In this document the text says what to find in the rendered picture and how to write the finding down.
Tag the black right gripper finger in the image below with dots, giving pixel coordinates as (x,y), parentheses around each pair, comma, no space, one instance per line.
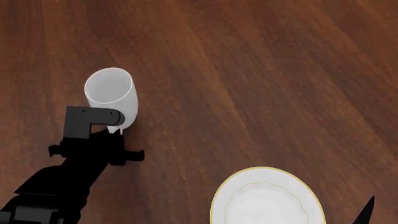
(367,213)

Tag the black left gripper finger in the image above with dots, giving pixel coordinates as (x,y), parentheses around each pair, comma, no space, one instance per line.
(118,140)
(101,138)

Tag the white plate with gold rim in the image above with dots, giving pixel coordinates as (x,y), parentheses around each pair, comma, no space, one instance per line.
(267,200)

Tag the white mug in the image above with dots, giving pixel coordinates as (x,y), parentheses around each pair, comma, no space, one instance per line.
(109,88)

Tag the black L-shaped camera mount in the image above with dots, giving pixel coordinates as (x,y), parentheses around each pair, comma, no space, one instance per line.
(77,119)

